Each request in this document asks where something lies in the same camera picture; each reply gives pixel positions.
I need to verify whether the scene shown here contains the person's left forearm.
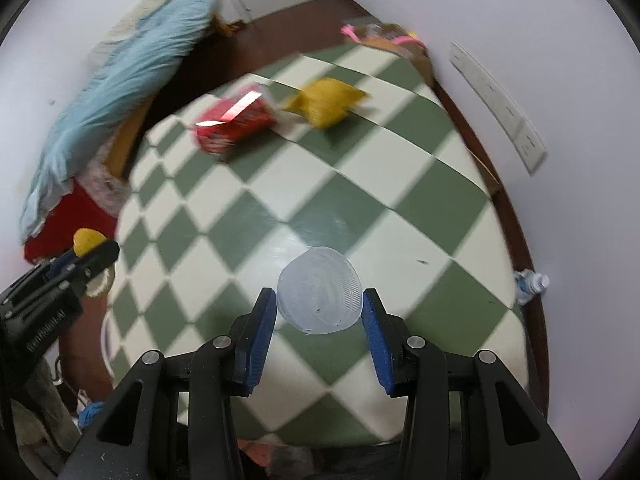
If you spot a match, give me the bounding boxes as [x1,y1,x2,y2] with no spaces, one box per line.
[7,350,76,478]

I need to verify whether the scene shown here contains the pink toy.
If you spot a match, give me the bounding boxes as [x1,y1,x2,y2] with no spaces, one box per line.
[341,22,421,48]

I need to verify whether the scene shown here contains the white wall socket strip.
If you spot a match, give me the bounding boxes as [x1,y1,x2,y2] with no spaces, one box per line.
[447,40,548,176]

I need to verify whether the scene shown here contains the red drink can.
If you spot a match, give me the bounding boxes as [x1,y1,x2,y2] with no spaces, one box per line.
[194,85,276,158]

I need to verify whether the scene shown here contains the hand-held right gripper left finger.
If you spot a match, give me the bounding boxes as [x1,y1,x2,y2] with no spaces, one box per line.
[57,287,278,480]

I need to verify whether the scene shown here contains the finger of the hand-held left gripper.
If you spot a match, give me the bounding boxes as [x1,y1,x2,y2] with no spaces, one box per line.
[65,239,121,291]
[42,252,78,278]

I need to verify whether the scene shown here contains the blue cloth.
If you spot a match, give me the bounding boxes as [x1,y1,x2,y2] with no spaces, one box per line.
[80,400,106,426]

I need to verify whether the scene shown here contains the clear plastic bottle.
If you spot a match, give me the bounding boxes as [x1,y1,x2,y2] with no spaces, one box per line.
[515,269,551,306]

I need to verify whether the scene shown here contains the cardboard box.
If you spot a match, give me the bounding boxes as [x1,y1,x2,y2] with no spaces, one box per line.
[360,22,436,81]

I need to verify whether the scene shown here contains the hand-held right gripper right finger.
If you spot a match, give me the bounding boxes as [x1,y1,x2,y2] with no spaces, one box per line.
[361,288,582,480]

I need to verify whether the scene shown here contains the pink patterned cloth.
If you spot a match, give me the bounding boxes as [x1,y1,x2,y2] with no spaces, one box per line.
[80,157,133,216]

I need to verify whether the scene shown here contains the wooden bed frame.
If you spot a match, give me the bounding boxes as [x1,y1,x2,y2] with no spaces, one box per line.
[105,95,156,181]

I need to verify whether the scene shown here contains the clear plastic cup lid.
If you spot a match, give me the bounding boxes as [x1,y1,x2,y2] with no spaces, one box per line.
[276,246,364,336]

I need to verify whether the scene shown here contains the green checkered table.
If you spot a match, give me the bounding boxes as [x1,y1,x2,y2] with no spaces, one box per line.
[100,42,531,448]

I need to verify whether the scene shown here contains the red bed cloth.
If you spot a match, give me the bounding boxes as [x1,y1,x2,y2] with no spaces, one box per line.
[22,180,121,263]

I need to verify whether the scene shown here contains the light blue blanket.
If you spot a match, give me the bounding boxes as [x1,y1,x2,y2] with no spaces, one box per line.
[20,0,221,241]

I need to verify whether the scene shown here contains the yellow crumpled packet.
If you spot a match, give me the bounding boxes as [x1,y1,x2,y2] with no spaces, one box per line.
[282,77,371,131]

